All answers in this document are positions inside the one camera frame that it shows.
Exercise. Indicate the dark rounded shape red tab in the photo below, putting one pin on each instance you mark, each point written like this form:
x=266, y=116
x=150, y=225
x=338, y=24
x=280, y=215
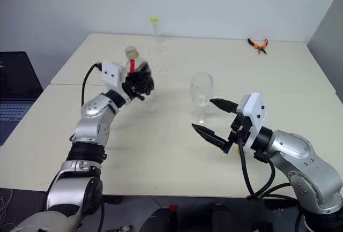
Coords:
x=158, y=221

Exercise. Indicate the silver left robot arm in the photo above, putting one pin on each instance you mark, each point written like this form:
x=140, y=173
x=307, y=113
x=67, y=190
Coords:
x=91, y=125

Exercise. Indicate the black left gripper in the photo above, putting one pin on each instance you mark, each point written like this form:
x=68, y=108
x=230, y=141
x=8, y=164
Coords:
x=131, y=90

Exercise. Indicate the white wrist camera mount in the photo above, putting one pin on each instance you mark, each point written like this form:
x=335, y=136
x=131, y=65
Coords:
x=253, y=108
x=112, y=72

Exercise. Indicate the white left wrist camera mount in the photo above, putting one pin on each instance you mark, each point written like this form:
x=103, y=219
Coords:
x=112, y=72

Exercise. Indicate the small cola bottle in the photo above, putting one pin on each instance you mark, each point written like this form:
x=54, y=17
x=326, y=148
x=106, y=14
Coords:
x=132, y=64

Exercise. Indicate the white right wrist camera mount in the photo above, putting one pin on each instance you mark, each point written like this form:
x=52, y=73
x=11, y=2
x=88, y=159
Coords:
x=253, y=108

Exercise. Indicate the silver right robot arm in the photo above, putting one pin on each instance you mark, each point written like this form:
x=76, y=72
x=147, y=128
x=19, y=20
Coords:
x=294, y=146

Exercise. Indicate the clear wine glass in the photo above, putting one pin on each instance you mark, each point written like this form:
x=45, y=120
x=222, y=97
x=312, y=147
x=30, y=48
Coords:
x=202, y=90

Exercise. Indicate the dark laptop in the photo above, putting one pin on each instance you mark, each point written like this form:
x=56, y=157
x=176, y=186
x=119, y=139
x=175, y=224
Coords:
x=13, y=82

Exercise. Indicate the clear tube yellow-green cap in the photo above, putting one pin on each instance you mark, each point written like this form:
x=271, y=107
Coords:
x=156, y=31

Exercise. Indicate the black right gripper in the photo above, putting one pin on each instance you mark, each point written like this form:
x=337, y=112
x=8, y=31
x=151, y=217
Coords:
x=238, y=128

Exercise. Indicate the orange black pliers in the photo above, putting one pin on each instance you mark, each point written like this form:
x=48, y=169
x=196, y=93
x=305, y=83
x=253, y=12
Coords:
x=257, y=45

